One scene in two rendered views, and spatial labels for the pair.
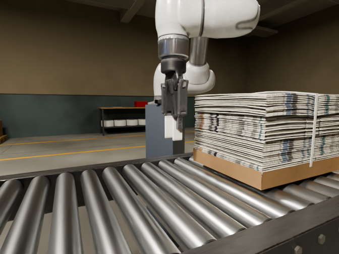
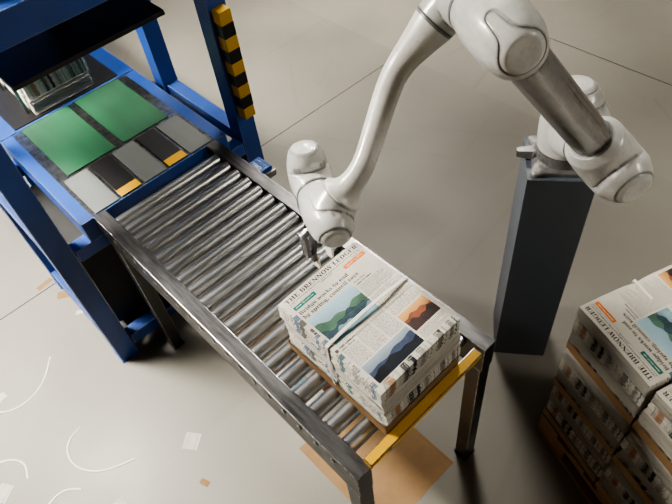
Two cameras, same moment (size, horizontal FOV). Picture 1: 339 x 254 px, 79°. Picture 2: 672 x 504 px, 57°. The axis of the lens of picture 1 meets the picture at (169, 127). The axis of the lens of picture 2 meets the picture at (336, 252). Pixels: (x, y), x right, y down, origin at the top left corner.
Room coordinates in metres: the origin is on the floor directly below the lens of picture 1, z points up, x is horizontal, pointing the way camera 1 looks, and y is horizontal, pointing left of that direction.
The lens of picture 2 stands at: (0.45, -1.17, 2.32)
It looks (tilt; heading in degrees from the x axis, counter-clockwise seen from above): 50 degrees down; 80
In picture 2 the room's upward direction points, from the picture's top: 9 degrees counter-clockwise
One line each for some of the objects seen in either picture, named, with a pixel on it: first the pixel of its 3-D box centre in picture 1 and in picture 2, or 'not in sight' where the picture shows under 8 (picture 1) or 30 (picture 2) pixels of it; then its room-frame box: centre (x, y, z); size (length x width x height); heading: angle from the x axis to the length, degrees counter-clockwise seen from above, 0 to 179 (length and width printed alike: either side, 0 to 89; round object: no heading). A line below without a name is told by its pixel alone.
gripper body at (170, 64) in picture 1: (173, 75); not in sight; (0.62, -0.01, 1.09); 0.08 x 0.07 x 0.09; 27
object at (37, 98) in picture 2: not in sight; (33, 58); (-0.25, 1.52, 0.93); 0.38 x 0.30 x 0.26; 117
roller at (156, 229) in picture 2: not in sight; (190, 207); (0.26, 0.50, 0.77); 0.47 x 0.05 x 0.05; 27
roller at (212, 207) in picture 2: not in sight; (200, 216); (0.29, 0.45, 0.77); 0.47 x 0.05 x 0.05; 27
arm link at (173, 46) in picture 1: (173, 50); not in sight; (0.62, -0.01, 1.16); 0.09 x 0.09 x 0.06
